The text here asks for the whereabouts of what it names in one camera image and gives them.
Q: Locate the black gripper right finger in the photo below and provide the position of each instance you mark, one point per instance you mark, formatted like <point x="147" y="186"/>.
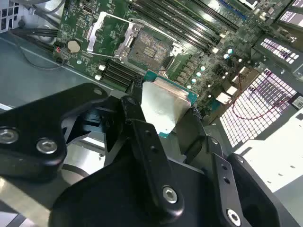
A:
<point x="260" y="203"/>

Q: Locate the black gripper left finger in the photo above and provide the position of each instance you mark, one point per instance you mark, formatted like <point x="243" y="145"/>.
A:
<point x="28" y="123"/>

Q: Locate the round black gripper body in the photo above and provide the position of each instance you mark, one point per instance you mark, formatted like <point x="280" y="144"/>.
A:
<point x="106" y="201"/>

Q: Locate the metal socket cover frame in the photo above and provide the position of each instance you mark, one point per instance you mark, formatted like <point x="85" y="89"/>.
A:
<point x="92" y="35"/>

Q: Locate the silver square CPU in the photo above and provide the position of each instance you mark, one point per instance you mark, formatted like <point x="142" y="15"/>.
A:
<point x="163" y="106"/>

